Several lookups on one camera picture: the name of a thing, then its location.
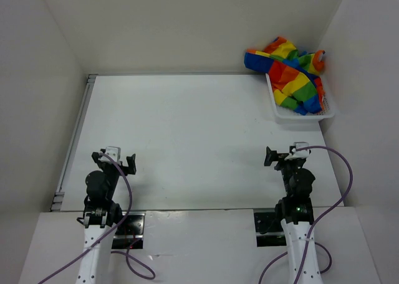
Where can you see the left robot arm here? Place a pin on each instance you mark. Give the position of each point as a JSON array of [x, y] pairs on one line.
[[102, 216]]

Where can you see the rainbow striped shorts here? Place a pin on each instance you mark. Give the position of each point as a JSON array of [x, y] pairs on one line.
[[294, 75]]

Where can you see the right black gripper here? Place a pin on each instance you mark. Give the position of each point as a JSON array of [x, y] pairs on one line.
[[280, 157]]

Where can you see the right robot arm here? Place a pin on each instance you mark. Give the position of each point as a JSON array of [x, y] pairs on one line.
[[295, 213]]

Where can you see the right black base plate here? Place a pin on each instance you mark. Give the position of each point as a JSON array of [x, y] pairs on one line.
[[269, 232]]

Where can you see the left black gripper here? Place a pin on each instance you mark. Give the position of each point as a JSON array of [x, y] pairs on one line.
[[131, 169]]

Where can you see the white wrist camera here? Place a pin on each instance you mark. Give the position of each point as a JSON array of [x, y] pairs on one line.
[[299, 150], [112, 152]]

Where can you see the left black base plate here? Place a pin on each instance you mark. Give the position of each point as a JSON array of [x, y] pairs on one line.
[[130, 234]]

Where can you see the aluminium frame rail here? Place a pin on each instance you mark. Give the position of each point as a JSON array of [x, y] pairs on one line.
[[69, 158]]

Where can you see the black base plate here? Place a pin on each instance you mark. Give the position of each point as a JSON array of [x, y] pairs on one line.
[[130, 234], [269, 232]]

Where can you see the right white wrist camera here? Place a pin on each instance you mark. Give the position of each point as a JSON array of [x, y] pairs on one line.
[[299, 150]]

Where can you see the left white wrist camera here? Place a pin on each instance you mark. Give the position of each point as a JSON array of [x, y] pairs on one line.
[[112, 152]]

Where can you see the white plastic basket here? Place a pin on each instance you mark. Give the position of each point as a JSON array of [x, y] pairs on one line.
[[284, 115]]

